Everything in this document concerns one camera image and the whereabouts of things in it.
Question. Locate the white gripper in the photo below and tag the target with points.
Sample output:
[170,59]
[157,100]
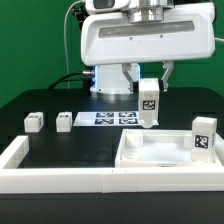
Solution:
[185,33]

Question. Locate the white marker sheet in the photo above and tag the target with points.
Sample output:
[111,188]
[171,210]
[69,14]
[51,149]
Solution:
[117,118]

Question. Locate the white square tabletop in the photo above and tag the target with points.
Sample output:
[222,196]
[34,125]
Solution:
[161,148]

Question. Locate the white U-shaped fence wall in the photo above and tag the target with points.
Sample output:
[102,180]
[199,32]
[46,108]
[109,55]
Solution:
[14,180]

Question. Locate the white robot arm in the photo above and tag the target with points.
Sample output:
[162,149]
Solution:
[108,78]

